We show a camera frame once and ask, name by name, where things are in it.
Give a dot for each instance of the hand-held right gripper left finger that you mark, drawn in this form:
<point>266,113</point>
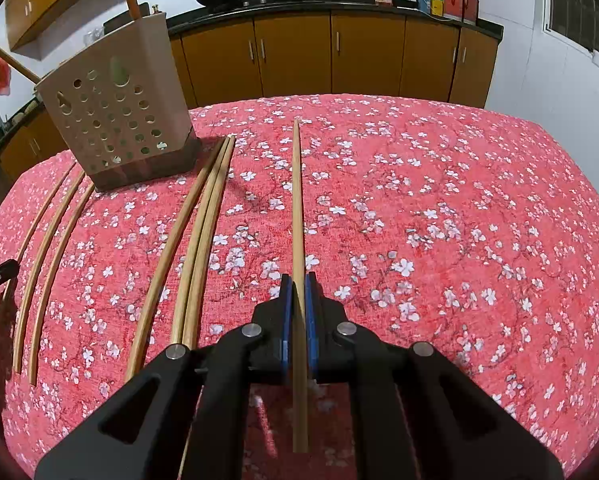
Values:
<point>285,310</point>

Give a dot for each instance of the black kitchen countertop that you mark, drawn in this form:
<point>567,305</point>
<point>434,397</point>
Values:
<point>329,2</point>

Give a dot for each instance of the red floral tablecloth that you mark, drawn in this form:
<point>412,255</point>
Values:
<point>429,210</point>

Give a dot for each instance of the red gift boxes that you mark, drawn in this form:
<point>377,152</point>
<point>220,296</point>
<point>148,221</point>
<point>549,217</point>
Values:
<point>462,2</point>

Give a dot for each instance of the wooden side cabinet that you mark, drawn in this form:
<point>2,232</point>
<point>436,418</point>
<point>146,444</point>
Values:
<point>29,140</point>

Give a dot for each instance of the wooden base cabinets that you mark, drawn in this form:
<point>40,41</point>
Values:
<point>369,55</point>

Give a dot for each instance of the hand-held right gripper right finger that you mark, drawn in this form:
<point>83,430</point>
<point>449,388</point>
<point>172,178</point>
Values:
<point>312,320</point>

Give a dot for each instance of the beige perforated chopstick holder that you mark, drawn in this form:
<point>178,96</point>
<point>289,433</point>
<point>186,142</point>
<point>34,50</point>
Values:
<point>144,170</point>

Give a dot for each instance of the glass jar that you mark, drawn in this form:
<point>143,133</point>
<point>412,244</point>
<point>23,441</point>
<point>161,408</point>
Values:
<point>94,36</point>

